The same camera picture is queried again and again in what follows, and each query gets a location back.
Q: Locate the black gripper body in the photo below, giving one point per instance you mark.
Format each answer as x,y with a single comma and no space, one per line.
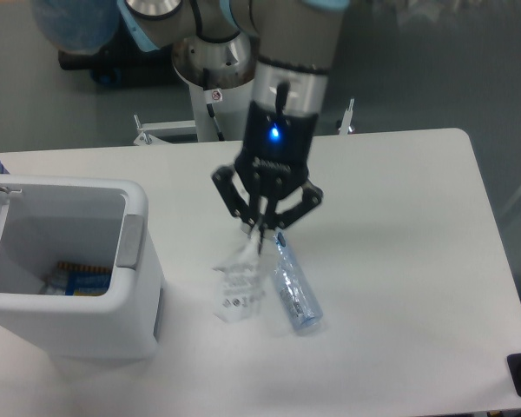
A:
275,146

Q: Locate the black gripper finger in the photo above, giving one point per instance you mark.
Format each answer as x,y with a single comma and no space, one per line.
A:
311,197
248,212

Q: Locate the clear plastic water bottle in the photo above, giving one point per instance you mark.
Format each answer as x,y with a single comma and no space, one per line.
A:
297,298

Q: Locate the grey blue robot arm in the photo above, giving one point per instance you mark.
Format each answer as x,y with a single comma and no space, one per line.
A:
294,35

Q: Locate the white trash can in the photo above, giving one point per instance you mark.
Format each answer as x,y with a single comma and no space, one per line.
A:
44,220

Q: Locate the blue yellow snack package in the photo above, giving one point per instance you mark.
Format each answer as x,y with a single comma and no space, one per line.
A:
75,279

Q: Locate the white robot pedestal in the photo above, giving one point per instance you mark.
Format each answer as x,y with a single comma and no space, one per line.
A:
223,79

